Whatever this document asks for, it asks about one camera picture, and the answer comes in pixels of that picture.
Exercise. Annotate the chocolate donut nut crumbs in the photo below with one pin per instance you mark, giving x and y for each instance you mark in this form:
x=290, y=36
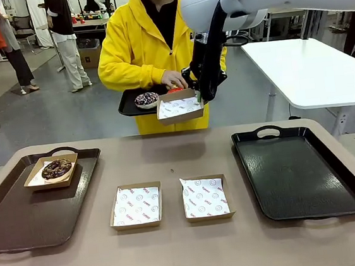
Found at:
x=56, y=171

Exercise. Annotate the brown cardboard shipping box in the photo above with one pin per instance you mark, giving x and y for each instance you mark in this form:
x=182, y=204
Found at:
x=88, y=58

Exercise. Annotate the white hanging sheet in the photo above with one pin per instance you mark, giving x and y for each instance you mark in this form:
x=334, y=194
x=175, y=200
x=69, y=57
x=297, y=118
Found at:
x=37, y=20

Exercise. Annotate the person's right forearm yellow sleeve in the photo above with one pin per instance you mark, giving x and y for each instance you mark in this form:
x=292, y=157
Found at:
x=136, y=77

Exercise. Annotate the desk with colourful items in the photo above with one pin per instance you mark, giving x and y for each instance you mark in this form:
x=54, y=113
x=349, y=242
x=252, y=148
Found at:
x=89, y=23

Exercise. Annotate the large white table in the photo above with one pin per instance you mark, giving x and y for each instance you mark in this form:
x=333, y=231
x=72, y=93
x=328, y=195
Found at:
x=310, y=68

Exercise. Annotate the kraft paper food box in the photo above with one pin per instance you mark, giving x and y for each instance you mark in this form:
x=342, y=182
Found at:
x=136, y=226
x=182, y=118
x=210, y=218
x=30, y=185

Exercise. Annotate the black stand pole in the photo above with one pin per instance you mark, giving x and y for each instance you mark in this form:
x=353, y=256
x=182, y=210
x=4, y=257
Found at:
x=308, y=25

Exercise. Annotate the black textured serving tray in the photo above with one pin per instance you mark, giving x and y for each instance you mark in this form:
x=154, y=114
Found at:
x=296, y=177

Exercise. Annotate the chocolate donut coloured sprinkles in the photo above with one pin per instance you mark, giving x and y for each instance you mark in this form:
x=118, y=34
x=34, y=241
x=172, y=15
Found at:
x=146, y=99

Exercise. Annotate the small black serving tray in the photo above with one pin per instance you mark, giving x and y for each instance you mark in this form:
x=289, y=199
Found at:
x=127, y=108

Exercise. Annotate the person in yellow hoodie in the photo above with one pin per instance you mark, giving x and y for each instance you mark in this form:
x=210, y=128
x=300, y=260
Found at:
x=136, y=42

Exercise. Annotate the grey office chair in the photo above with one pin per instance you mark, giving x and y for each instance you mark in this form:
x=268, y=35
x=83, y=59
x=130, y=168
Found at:
x=23, y=27

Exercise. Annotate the person's right hand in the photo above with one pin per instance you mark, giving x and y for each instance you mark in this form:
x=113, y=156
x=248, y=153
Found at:
x=173, y=77

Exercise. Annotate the brown plastic serving tray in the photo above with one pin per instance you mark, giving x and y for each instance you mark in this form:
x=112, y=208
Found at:
x=46, y=213

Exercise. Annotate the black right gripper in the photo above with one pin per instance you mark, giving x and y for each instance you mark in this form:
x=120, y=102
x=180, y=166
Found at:
x=199, y=56

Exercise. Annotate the red glazed donut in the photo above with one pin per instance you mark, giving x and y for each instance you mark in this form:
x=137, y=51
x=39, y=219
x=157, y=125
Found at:
x=174, y=90

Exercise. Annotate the person in beige trousers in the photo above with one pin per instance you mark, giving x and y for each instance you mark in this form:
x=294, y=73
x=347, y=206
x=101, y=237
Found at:
x=67, y=49

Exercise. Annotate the yellow glazed donut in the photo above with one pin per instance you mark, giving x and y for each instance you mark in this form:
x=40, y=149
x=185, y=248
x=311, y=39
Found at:
x=174, y=85

